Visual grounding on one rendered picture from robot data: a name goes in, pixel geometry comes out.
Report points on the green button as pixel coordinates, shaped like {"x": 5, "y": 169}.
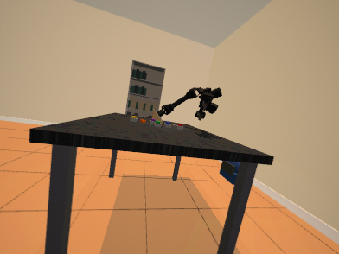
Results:
{"x": 157, "y": 124}

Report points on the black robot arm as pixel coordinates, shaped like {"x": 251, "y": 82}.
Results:
{"x": 167, "y": 109}

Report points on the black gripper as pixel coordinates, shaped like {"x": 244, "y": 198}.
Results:
{"x": 206, "y": 99}

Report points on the yellow square button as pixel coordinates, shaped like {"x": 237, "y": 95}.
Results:
{"x": 133, "y": 119}

